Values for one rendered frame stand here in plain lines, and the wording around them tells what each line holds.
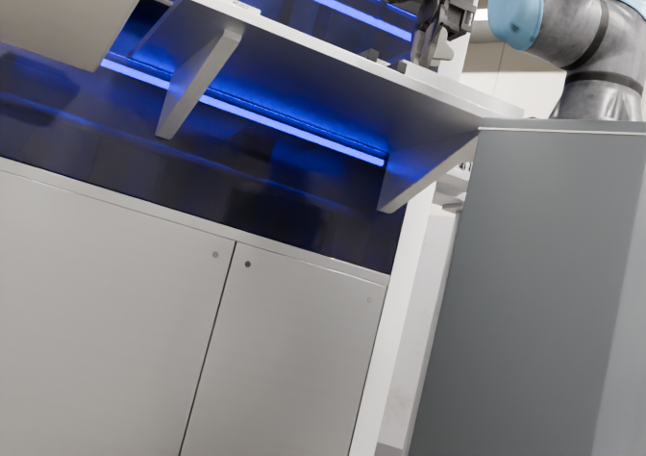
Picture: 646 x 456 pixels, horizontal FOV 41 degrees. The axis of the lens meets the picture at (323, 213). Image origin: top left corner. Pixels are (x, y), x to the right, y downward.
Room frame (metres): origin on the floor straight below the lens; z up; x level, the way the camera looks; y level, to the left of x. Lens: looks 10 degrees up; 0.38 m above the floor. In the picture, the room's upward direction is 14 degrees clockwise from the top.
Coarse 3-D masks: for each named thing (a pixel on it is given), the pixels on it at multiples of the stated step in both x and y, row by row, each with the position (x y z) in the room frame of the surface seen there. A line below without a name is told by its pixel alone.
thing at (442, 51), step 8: (432, 24) 1.46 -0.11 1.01; (440, 32) 1.47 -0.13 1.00; (440, 40) 1.47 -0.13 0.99; (424, 48) 1.46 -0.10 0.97; (432, 48) 1.45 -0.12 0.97; (440, 48) 1.47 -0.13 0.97; (448, 48) 1.47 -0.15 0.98; (424, 56) 1.46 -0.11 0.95; (432, 56) 1.46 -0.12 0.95; (440, 56) 1.47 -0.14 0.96; (448, 56) 1.47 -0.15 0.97; (424, 64) 1.46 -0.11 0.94
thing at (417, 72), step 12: (408, 72) 1.41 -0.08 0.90; (420, 72) 1.42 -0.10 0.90; (432, 72) 1.43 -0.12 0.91; (432, 84) 1.43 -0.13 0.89; (444, 84) 1.44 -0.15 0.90; (456, 84) 1.45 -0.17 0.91; (468, 96) 1.46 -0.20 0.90; (480, 96) 1.47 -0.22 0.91; (492, 96) 1.48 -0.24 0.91; (492, 108) 1.48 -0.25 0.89; (504, 108) 1.49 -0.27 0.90; (516, 108) 1.50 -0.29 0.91
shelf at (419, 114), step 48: (192, 0) 1.24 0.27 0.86; (144, 48) 1.53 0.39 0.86; (192, 48) 1.46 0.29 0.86; (240, 48) 1.40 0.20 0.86; (288, 48) 1.34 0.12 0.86; (336, 48) 1.33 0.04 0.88; (240, 96) 1.68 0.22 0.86; (288, 96) 1.60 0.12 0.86; (336, 96) 1.53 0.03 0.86; (384, 96) 1.46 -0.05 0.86; (432, 96) 1.40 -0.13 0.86; (384, 144) 1.77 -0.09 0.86
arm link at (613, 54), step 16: (608, 0) 1.20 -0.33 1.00; (624, 0) 1.19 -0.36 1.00; (640, 0) 1.19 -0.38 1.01; (608, 16) 1.17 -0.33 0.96; (624, 16) 1.18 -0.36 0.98; (640, 16) 1.19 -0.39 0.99; (608, 32) 1.17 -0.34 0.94; (624, 32) 1.18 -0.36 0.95; (640, 32) 1.19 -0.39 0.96; (592, 48) 1.18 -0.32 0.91; (608, 48) 1.18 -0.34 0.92; (624, 48) 1.19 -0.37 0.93; (640, 48) 1.19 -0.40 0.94; (576, 64) 1.21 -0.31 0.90; (592, 64) 1.20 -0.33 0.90; (608, 64) 1.19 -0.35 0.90; (624, 64) 1.19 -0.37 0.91; (640, 64) 1.20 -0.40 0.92; (640, 80) 1.20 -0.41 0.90
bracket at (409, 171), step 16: (432, 144) 1.66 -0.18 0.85; (448, 144) 1.60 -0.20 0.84; (464, 144) 1.54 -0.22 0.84; (400, 160) 1.77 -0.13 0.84; (416, 160) 1.70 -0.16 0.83; (432, 160) 1.65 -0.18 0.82; (448, 160) 1.60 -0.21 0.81; (400, 176) 1.76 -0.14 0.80; (416, 176) 1.69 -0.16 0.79; (432, 176) 1.66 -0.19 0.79; (384, 192) 1.81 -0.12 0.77; (400, 192) 1.74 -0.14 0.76; (416, 192) 1.73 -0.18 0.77; (384, 208) 1.80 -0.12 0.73
